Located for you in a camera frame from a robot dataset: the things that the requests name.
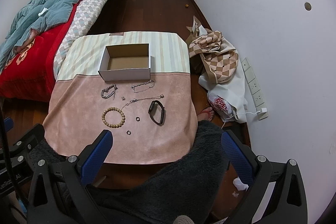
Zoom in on wooden bead bracelet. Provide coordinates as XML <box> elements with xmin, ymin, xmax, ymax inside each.
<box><xmin>101</xmin><ymin>107</ymin><xmax>127</xmax><ymax>130</ymax></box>

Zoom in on black smart band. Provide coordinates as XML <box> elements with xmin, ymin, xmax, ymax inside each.
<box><xmin>148</xmin><ymin>100</ymin><xmax>166</xmax><ymax>126</ymax></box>

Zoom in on silver link bracelet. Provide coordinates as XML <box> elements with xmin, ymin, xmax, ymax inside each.
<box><xmin>130</xmin><ymin>80</ymin><xmax>156</xmax><ymax>94</ymax></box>

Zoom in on thin silver necklace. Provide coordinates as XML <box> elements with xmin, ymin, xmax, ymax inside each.
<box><xmin>119</xmin><ymin>93</ymin><xmax>165</xmax><ymax>111</ymax></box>

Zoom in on red bed blanket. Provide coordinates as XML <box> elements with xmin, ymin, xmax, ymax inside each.
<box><xmin>1</xmin><ymin>2</ymin><xmax>80</xmax><ymax>102</ymax></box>

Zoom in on dark fuzzy trousers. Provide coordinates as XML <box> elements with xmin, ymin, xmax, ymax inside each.
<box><xmin>27</xmin><ymin>121</ymin><xmax>228</xmax><ymax>223</ymax></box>

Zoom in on white plastic bag red logo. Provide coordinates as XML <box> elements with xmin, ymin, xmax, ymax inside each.
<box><xmin>207</xmin><ymin>91</ymin><xmax>236</xmax><ymax>121</ymax></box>

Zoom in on pink striped table cloth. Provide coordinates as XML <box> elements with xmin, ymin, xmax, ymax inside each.
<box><xmin>43</xmin><ymin>31</ymin><xmax>198</xmax><ymax>164</ymax></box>

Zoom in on foot in red flip-flop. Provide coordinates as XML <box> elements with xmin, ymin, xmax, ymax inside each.
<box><xmin>197</xmin><ymin>106</ymin><xmax>214</xmax><ymax>122</ymax></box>

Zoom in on teal blue quilt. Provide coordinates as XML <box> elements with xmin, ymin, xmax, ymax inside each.
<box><xmin>1</xmin><ymin>0</ymin><xmax>80</xmax><ymax>70</ymax></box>

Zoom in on checkered bed sheet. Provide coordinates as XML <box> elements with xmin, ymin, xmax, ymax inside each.
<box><xmin>53</xmin><ymin>0</ymin><xmax>107</xmax><ymax>78</ymax></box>

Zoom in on white cardboard box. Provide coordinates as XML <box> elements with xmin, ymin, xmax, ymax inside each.
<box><xmin>98</xmin><ymin>43</ymin><xmax>151</xmax><ymax>82</ymax></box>

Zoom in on brown checkered cloth bag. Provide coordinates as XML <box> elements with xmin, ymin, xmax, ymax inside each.
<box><xmin>189</xmin><ymin>29</ymin><xmax>239</xmax><ymax>84</ymax></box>

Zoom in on torn cardboard pieces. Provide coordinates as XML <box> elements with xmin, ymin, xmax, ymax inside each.
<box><xmin>185</xmin><ymin>16</ymin><xmax>212</xmax><ymax>46</ymax></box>

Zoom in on white charger with cable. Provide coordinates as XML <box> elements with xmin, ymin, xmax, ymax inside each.
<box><xmin>221</xmin><ymin>107</ymin><xmax>268</xmax><ymax>128</ymax></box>

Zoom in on white wall socket strip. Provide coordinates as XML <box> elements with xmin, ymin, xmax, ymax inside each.
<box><xmin>241</xmin><ymin>57</ymin><xmax>268</xmax><ymax>120</ymax></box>

